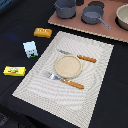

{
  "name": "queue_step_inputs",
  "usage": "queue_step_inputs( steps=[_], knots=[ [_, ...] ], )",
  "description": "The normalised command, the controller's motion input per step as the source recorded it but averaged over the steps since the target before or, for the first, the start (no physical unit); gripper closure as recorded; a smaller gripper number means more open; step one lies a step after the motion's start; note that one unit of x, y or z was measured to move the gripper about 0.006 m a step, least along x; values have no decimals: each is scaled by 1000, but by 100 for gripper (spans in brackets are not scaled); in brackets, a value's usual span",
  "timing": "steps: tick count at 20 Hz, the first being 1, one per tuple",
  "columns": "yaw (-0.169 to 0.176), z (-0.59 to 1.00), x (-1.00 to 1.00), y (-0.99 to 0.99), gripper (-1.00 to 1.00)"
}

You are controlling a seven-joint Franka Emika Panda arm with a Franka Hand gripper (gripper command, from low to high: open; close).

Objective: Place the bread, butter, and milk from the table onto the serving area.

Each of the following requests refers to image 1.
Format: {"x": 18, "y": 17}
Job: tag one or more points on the fork with orange handle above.
{"x": 69, "y": 82}

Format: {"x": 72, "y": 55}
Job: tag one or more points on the knife with orange handle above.
{"x": 79, "y": 56}

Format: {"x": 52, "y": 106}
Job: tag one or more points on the grey saucepan with handle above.
{"x": 93, "y": 15}

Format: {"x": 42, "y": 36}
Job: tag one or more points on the yellow butter box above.
{"x": 14, "y": 71}

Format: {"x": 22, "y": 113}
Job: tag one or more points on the orange bread loaf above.
{"x": 41, "y": 32}

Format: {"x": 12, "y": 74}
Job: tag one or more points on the light blue milk carton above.
{"x": 30, "y": 49}

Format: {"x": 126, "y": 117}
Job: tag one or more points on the grey cooking pot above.
{"x": 65, "y": 8}

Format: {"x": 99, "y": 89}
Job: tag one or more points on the beige woven placemat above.
{"x": 72, "y": 99}

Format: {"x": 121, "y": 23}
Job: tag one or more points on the beige bowl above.
{"x": 122, "y": 15}

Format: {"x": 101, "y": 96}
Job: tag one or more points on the round wooden plate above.
{"x": 68, "y": 66}

